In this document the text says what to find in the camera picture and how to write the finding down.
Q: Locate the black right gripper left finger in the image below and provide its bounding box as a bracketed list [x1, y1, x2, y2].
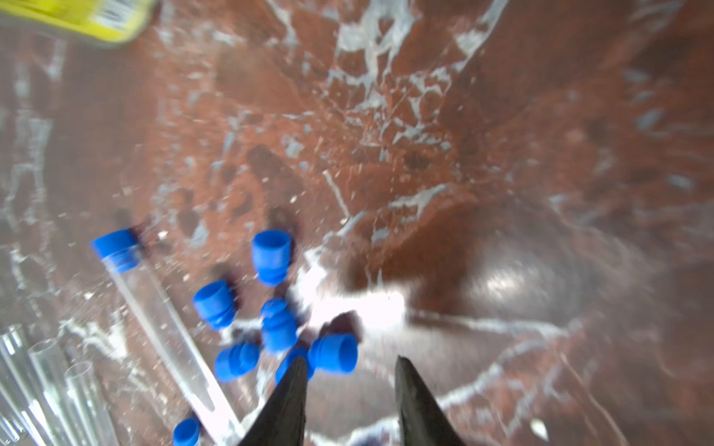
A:
[240, 357, 308, 446]

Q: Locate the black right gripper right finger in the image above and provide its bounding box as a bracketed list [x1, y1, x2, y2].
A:
[395, 356, 464, 446]

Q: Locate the test tube blue stopper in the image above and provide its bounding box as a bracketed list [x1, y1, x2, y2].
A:
[172, 418, 201, 446]
[64, 361, 119, 446]
[91, 230, 245, 445]
[29, 338, 85, 445]
[1, 324, 52, 445]
[0, 416, 22, 445]

